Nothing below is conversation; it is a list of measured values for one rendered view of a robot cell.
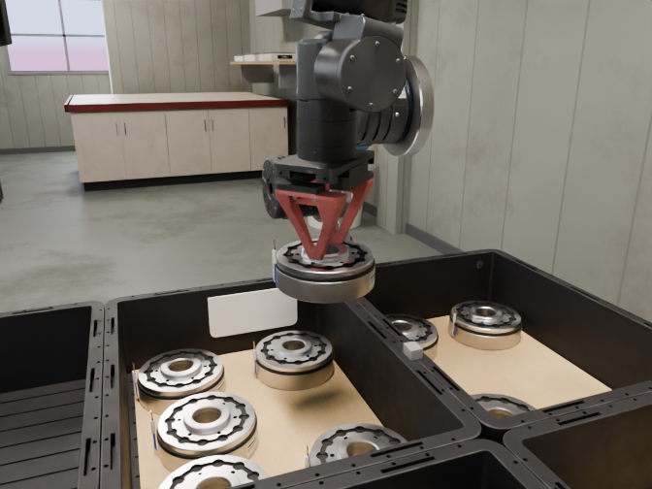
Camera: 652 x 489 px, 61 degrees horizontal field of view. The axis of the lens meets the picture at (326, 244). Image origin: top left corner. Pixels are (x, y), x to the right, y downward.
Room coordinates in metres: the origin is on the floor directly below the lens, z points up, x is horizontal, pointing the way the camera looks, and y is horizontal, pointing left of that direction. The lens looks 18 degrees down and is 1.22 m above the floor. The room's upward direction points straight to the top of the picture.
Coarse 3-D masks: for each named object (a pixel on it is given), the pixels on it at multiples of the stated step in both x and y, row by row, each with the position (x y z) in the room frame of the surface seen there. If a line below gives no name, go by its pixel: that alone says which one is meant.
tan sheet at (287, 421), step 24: (240, 360) 0.67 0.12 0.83; (240, 384) 0.61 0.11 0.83; (264, 384) 0.61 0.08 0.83; (336, 384) 0.61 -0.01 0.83; (144, 408) 0.56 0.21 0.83; (264, 408) 0.56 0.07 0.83; (288, 408) 0.56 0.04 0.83; (312, 408) 0.56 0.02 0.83; (336, 408) 0.56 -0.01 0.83; (360, 408) 0.56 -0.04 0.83; (144, 432) 0.51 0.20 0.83; (264, 432) 0.51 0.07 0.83; (288, 432) 0.51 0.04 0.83; (312, 432) 0.51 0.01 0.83; (144, 456) 0.47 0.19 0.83; (264, 456) 0.47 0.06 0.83; (288, 456) 0.47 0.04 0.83; (144, 480) 0.44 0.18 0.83
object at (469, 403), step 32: (448, 256) 0.81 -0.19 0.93; (512, 256) 0.81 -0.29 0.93; (576, 288) 0.68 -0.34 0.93; (384, 320) 0.59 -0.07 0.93; (640, 320) 0.59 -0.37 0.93; (448, 384) 0.45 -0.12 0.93; (640, 384) 0.45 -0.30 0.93; (480, 416) 0.40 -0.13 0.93; (512, 416) 0.40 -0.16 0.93; (544, 416) 0.40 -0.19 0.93
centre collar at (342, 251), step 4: (332, 244) 0.55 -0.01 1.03; (336, 244) 0.55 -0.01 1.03; (340, 244) 0.55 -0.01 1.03; (304, 248) 0.54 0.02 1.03; (328, 248) 0.55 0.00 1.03; (332, 248) 0.55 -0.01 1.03; (336, 248) 0.55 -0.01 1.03; (340, 248) 0.54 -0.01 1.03; (344, 248) 0.54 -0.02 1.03; (304, 252) 0.53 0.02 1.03; (340, 252) 0.53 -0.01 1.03; (344, 252) 0.53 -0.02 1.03; (304, 256) 0.53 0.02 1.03; (324, 256) 0.52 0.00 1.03; (328, 256) 0.52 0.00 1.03; (332, 256) 0.52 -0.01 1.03; (336, 256) 0.52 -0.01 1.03; (340, 256) 0.52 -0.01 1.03; (344, 256) 0.53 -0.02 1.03; (312, 260) 0.52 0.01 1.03; (316, 260) 0.52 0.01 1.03; (324, 260) 0.52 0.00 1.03; (328, 260) 0.52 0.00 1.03; (332, 260) 0.52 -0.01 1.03; (336, 260) 0.52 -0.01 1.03; (340, 260) 0.52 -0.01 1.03
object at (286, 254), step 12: (312, 240) 0.58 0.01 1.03; (288, 252) 0.55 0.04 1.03; (300, 252) 0.54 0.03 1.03; (348, 252) 0.54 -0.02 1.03; (360, 252) 0.55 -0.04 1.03; (372, 252) 0.54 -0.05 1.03; (288, 264) 0.51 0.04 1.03; (300, 264) 0.51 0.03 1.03; (312, 264) 0.51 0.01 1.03; (324, 264) 0.51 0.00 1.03; (336, 264) 0.51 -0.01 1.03; (348, 264) 0.51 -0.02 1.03; (360, 264) 0.51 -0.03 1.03; (372, 264) 0.52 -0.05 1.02; (312, 276) 0.49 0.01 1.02; (324, 276) 0.49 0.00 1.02; (336, 276) 0.49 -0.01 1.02; (348, 276) 0.50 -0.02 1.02
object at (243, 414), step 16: (192, 400) 0.53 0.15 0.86; (208, 400) 0.53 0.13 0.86; (224, 400) 0.53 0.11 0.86; (240, 400) 0.53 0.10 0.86; (176, 416) 0.50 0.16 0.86; (240, 416) 0.50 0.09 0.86; (160, 432) 0.47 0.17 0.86; (176, 432) 0.48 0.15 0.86; (192, 432) 0.47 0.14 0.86; (224, 432) 0.47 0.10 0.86; (240, 432) 0.47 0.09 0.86; (176, 448) 0.45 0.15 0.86; (192, 448) 0.45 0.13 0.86; (208, 448) 0.45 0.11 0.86; (224, 448) 0.45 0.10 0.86
